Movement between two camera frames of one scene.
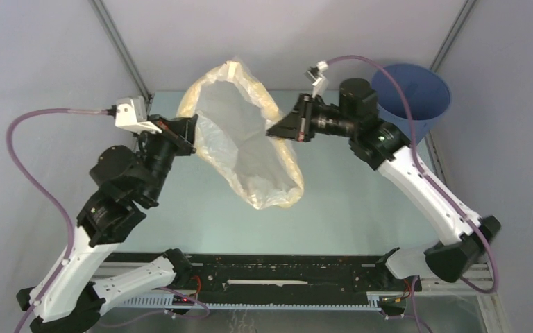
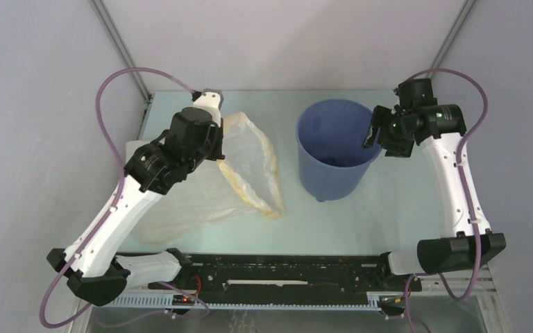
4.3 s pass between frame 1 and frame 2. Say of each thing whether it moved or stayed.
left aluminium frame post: stayed
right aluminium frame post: stayed
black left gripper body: moved
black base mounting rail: stayed
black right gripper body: moved
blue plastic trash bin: moved
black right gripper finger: moved
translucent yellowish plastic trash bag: moved
